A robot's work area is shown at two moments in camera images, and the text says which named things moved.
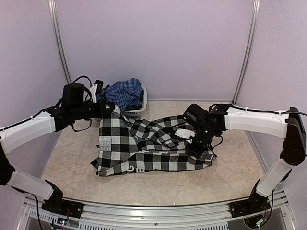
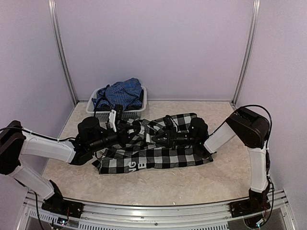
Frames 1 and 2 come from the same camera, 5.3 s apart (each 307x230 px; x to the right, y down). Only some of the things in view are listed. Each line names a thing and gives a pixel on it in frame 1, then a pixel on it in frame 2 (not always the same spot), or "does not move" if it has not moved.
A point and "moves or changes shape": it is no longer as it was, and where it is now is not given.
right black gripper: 198,152 → 171,139
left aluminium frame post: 54,15 does not move
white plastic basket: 135,113 does not move
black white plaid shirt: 136,145 moves or changes shape
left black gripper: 101,112 → 125,137
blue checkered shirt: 125,94 does not move
